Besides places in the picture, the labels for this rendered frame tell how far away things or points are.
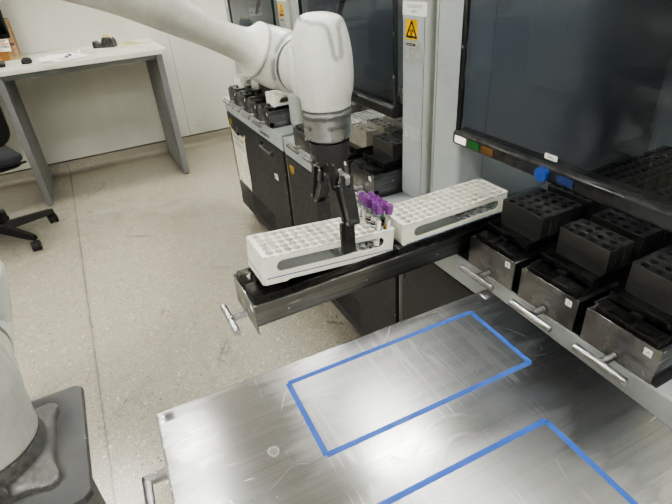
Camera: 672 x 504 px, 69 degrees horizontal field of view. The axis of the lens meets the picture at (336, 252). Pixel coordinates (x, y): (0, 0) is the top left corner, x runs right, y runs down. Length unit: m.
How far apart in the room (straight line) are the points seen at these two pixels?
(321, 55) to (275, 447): 0.60
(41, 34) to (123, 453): 3.19
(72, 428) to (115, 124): 3.62
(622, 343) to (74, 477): 0.91
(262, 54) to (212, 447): 0.66
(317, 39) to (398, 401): 0.57
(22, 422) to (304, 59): 0.71
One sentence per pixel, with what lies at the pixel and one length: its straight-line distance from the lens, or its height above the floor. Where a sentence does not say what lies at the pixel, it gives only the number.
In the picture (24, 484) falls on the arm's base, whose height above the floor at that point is 0.72.
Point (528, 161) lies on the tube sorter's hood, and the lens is 1.05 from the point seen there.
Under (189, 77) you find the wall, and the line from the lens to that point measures 4.46.
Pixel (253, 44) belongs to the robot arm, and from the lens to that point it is 0.97.
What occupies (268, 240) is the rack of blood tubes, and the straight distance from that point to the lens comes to 0.99.
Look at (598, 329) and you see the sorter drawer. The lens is 0.98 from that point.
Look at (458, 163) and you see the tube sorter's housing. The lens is 1.26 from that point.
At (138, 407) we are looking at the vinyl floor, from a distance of 2.01.
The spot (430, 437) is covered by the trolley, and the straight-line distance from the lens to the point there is 0.69.
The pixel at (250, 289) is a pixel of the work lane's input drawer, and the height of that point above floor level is 0.82.
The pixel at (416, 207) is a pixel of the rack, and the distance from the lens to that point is 1.13.
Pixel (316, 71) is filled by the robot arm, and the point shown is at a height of 1.20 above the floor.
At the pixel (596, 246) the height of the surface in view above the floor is 0.88.
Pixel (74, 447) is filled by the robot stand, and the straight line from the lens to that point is 0.97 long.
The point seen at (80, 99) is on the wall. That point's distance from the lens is 4.39.
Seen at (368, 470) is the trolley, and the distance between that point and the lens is 0.66.
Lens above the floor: 1.37
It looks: 31 degrees down
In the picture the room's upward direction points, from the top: 4 degrees counter-clockwise
